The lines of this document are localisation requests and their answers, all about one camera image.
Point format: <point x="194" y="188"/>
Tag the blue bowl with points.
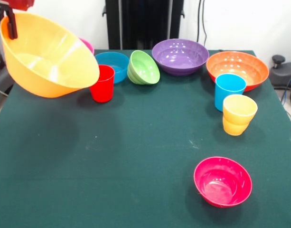
<point x="116" y="61"/>

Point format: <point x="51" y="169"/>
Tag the black pedestal foot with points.
<point x="283" y="71"/>
<point x="1" y="80"/>

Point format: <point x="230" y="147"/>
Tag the green bowl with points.
<point x="145" y="69"/>

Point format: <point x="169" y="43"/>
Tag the blue cup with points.
<point x="228" y="92"/>

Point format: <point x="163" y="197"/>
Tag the yellow cup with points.
<point x="239" y="116"/>

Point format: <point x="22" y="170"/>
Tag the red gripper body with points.
<point x="23" y="4"/>

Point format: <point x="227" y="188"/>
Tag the large pink bowl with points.
<point x="88" y="46"/>

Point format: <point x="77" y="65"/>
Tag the dark green tablecloth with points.
<point x="135" y="178"/>

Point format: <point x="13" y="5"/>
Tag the small crimson bowl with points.
<point x="222" y="183"/>

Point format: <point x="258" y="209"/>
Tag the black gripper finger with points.
<point x="0" y="14"/>
<point x="12" y="27"/>

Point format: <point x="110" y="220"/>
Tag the large orange bowl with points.
<point x="48" y="64"/>

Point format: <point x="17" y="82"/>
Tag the purple bowl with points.
<point x="180" y="55"/>

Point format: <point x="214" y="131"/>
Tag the red-orange bowl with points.
<point x="237" y="64"/>

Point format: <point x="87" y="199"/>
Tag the red cup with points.
<point x="103" y="90"/>

